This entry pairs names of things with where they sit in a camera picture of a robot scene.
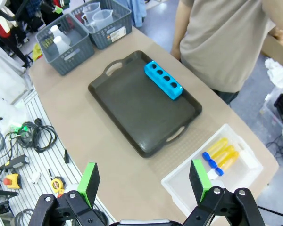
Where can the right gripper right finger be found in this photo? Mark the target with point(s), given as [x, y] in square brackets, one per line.
[199, 183]

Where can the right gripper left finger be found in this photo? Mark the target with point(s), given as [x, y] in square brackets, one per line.
[88, 186]

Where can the yellow tube with blue cap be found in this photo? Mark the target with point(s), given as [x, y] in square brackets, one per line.
[220, 143]
[226, 150]
[230, 159]

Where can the white conical flask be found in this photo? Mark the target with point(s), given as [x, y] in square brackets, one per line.
[55, 30]
[62, 44]

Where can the clear measuring beaker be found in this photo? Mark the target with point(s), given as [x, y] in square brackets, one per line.
[90, 10]
[101, 20]

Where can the person's right forearm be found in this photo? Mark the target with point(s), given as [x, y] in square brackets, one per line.
[178, 28]

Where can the person's right hand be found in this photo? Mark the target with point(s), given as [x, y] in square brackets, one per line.
[176, 53]

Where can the white plastic basket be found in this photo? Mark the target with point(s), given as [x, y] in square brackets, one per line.
[186, 188]

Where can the yellow tape measure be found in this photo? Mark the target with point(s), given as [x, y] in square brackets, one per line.
[57, 184]

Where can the black marker pen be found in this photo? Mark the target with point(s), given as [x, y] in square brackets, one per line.
[66, 155]

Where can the yellow emergency stop button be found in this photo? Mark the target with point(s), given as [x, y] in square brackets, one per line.
[12, 180]

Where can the dark brown serving tray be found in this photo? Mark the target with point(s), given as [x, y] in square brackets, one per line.
[136, 113]

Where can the clear plastic storage box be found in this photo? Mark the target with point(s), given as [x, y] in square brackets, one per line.
[271, 110]

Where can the blue test tube rack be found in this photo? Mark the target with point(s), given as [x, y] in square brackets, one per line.
[159, 84]

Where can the white plastic bag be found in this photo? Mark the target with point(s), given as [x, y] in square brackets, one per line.
[7, 113]

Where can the grey basket without label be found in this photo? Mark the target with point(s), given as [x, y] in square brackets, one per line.
[70, 61]

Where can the white crumpled cloth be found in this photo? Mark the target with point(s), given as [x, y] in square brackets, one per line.
[278, 73]

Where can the person in beige sweater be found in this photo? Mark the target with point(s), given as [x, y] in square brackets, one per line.
[221, 47]

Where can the yellow green cloth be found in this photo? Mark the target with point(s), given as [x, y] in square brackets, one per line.
[37, 53]

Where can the grey basket with label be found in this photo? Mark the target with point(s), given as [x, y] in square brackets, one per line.
[113, 40]

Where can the cardboard box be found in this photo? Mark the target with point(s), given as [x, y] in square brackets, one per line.
[273, 50]

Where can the hanging blue denim cloth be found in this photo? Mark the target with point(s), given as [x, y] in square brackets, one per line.
[137, 11]

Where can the grey handheld enabling switch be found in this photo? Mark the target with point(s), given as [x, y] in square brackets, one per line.
[15, 162]

